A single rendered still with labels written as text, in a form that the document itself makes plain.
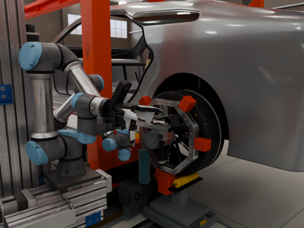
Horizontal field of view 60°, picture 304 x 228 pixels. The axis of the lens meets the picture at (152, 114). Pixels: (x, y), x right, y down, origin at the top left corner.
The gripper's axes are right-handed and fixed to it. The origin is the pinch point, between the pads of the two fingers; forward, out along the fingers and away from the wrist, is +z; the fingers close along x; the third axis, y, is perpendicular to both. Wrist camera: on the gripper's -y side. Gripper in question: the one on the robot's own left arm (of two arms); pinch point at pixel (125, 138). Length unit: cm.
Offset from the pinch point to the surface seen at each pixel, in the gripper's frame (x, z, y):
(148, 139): 16.5, -8.7, -0.6
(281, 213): 142, 32, 87
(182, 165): 39.9, -13.7, 17.9
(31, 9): -314, 745, -261
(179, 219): 39, -5, 64
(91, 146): -28.1, 19.6, 10.6
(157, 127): 22.0, -21.8, -11.8
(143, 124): 13.3, -11.8, -12.0
